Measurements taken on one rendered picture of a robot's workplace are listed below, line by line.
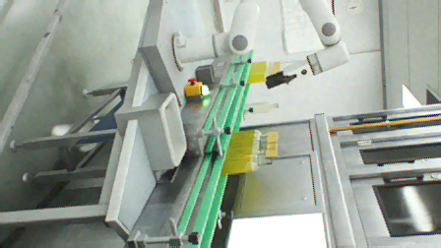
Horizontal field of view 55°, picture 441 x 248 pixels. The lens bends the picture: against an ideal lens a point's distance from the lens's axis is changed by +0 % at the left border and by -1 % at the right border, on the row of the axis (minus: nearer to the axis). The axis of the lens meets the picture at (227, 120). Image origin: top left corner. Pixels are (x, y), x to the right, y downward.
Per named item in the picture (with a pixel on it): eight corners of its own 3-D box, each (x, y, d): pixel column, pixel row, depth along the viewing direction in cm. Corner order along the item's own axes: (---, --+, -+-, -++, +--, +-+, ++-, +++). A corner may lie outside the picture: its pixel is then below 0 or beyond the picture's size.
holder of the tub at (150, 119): (155, 184, 148) (176, 182, 147) (136, 111, 139) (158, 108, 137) (167, 161, 164) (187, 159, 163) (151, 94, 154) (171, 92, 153)
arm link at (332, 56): (336, 18, 147) (337, 26, 156) (306, 31, 149) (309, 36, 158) (351, 58, 144) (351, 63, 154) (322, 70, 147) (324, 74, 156)
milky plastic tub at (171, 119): (153, 171, 146) (176, 168, 145) (136, 110, 138) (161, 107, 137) (165, 149, 162) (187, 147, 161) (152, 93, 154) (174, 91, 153)
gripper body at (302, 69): (318, 78, 148) (288, 90, 151) (316, 70, 158) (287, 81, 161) (310, 58, 146) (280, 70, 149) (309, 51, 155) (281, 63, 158)
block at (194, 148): (184, 158, 164) (202, 156, 163) (179, 136, 161) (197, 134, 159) (186, 155, 167) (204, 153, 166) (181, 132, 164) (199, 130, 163)
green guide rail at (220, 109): (201, 136, 165) (220, 134, 163) (200, 134, 164) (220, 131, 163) (242, 42, 326) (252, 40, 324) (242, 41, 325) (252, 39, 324)
